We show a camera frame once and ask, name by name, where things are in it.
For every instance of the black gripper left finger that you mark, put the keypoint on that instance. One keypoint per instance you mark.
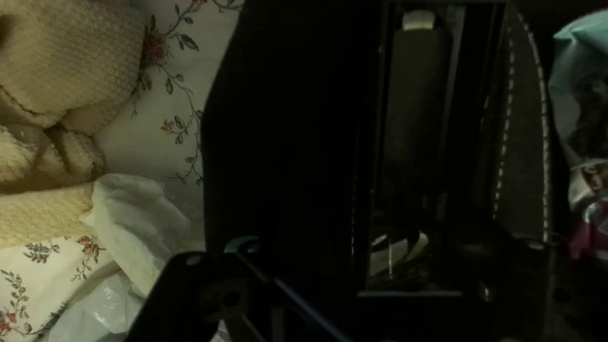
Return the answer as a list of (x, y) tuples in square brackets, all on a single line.
[(209, 297)]

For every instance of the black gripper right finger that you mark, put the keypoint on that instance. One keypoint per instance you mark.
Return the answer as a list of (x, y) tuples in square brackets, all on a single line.
[(505, 291)]

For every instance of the grey plastic bag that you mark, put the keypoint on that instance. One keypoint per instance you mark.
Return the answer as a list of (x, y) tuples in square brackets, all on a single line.
[(125, 253)]

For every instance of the black bag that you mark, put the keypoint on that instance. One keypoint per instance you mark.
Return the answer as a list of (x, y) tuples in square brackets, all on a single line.
[(285, 126)]

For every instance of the pink white packet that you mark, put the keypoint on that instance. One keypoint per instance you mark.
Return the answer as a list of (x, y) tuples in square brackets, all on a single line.
[(589, 215)]

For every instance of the floral bed sheet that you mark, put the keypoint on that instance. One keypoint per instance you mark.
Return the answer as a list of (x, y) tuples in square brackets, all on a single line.
[(171, 88)]

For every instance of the beige knitted towel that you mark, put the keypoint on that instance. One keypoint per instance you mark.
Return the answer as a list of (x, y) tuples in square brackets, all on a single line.
[(57, 96)]

